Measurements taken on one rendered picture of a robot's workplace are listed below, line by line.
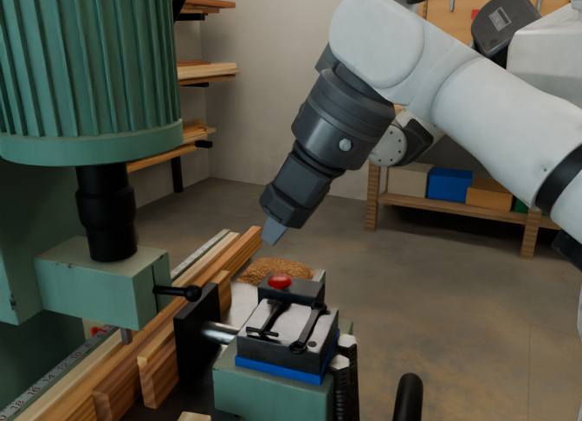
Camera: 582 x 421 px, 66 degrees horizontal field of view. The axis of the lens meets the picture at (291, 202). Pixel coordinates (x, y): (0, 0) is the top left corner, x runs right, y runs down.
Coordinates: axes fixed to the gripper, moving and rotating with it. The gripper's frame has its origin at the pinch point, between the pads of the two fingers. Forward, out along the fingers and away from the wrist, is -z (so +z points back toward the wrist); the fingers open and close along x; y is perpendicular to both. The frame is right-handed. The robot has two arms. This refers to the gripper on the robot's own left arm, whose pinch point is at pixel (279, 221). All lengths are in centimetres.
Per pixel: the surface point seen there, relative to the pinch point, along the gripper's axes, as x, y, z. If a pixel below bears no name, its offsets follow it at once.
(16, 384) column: -11.2, 18.1, -38.9
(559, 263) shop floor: 242, -138, -48
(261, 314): -4.8, -4.5, -9.0
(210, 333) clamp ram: -4.6, -0.4, -16.5
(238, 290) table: 14.3, 1.2, -23.8
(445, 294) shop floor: 182, -80, -81
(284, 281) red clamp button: -0.7, -4.5, -6.3
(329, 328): -4.8, -11.6, -5.0
